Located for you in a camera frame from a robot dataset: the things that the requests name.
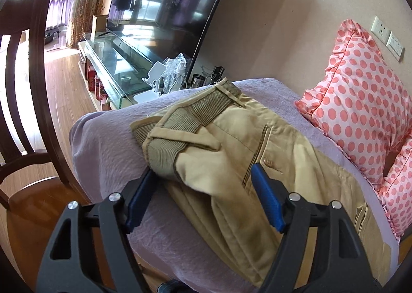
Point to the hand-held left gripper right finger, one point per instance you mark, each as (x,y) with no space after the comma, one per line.
(269,200)

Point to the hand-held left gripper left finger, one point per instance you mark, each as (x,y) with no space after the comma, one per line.
(139,199)

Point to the khaki pants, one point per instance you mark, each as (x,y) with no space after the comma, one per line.
(231,157)

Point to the lavender blanket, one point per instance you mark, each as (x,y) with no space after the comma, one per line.
(119,151)

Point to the red tin can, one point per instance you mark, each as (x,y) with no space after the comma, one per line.
(98,85)

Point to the white phone stand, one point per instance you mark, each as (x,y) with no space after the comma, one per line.
(154,78)

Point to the small pink polka dot pillow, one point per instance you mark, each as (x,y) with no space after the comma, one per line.
(399,190)

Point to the dark metal cup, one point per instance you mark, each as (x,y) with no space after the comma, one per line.
(198,81)

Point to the large pink polka dot pillow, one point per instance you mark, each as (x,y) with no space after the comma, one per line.
(357,100)

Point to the clear plastic bag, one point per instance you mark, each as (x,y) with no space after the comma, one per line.
(173,69)

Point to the black glass jar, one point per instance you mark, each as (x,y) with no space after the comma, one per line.
(218,73)

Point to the glass top television stand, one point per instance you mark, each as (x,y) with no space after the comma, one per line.
(112,61)

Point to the dark wooden chair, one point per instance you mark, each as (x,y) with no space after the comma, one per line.
(29,87)

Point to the cardboard box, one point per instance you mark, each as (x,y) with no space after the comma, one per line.
(98,24)

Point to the flat screen television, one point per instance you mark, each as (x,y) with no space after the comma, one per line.
(167,6)

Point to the white wall switch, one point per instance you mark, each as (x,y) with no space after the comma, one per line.
(395,45)

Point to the white wall socket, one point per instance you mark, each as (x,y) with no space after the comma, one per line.
(380,30)

